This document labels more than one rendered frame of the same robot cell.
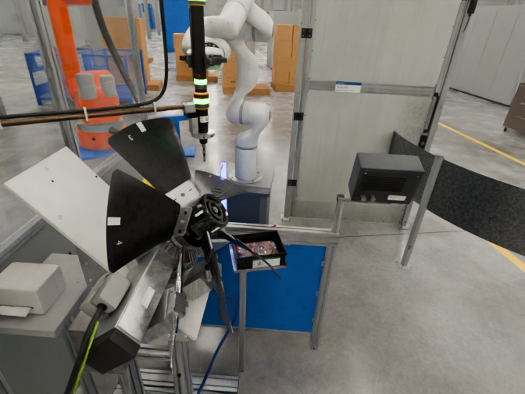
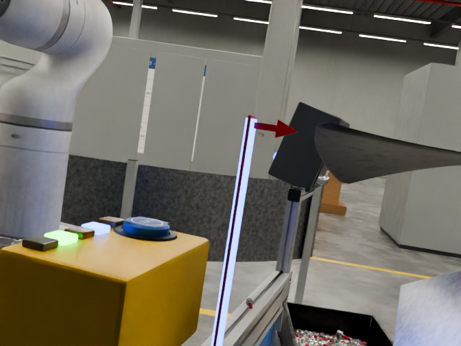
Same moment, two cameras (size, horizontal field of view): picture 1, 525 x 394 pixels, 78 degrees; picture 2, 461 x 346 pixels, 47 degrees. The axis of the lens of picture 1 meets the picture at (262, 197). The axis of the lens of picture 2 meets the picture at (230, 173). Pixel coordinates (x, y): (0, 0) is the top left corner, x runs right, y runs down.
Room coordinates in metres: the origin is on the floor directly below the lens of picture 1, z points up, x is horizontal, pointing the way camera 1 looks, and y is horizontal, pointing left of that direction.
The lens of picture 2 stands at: (1.13, 0.85, 1.18)
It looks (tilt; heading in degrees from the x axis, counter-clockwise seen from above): 5 degrees down; 284
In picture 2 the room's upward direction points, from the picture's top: 9 degrees clockwise
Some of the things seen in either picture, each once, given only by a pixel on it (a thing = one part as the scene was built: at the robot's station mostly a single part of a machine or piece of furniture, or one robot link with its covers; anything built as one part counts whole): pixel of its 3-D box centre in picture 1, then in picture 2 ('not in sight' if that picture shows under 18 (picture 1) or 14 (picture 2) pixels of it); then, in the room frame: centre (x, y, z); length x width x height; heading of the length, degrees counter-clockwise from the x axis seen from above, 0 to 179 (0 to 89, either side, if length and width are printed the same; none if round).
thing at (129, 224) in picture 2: not in sight; (146, 229); (1.30, 0.43, 1.08); 0.04 x 0.04 x 0.02
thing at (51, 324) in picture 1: (54, 289); not in sight; (0.84, 0.74, 0.85); 0.36 x 0.24 x 0.03; 178
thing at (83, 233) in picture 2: not in sight; (79, 233); (1.34, 0.48, 1.08); 0.02 x 0.02 x 0.01; 88
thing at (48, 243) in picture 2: not in sight; (40, 243); (1.34, 0.53, 1.08); 0.02 x 0.02 x 0.01; 88
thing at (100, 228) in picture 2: not in sight; (95, 228); (1.34, 0.46, 1.08); 0.02 x 0.02 x 0.01; 88
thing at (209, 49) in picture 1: (207, 57); not in sight; (1.04, 0.19, 1.63); 0.11 x 0.10 x 0.07; 178
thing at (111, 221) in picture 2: not in sight; (111, 222); (1.34, 0.42, 1.08); 0.02 x 0.02 x 0.01; 88
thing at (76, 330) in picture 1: (103, 342); not in sight; (0.72, 0.53, 0.73); 0.15 x 0.09 x 0.22; 88
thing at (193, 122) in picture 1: (199, 119); not in sight; (0.93, 0.20, 1.47); 0.09 x 0.07 x 0.10; 123
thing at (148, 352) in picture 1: (151, 352); not in sight; (0.81, 0.41, 0.56); 0.19 x 0.04 x 0.04; 88
